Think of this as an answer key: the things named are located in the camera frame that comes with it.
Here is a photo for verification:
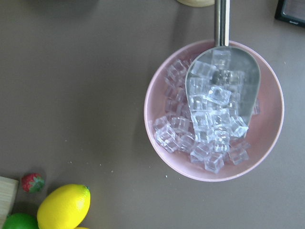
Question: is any pink bowl with ice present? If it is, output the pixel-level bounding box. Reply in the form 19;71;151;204
143;40;285;182

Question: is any metal ice scoop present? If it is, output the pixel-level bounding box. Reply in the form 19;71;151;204
185;0;261;137

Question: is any wooden cup tree stand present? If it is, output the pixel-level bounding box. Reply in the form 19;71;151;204
177;0;215;8

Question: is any yellow lemon upper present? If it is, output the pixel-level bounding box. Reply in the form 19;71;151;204
37;184;91;229

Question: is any red strawberry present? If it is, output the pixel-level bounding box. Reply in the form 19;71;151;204
21;173;45;193

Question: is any wooden cutting board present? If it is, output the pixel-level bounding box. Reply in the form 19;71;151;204
0;177;19;228

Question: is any green lime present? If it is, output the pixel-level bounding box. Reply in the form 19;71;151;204
2;213;38;229

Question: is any wire glass rack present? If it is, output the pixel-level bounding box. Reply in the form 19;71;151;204
274;0;305;28

